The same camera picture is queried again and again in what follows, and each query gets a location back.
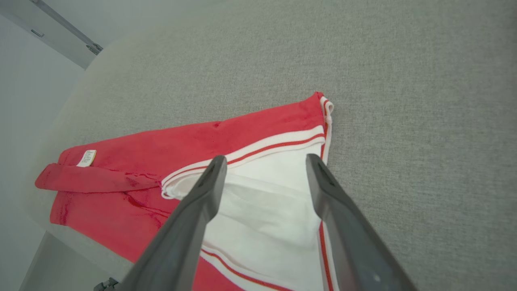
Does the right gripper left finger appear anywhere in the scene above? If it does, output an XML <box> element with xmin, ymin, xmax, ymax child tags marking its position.
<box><xmin>115</xmin><ymin>154</ymin><xmax>228</xmax><ymax>291</ymax></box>

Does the red shirt with white sleeves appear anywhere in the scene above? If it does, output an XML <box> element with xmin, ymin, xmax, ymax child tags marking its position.
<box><xmin>34</xmin><ymin>91</ymin><xmax>336</xmax><ymax>291</ymax></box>

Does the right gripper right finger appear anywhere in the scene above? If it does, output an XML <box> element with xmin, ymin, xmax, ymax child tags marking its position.
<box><xmin>305</xmin><ymin>153</ymin><xmax>419</xmax><ymax>291</ymax></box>

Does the grey partition post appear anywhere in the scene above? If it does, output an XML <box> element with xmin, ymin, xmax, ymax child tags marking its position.
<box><xmin>28</xmin><ymin>0</ymin><xmax>101</xmax><ymax>55</ymax></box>
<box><xmin>32</xmin><ymin>0</ymin><xmax>104</xmax><ymax>53</ymax></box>

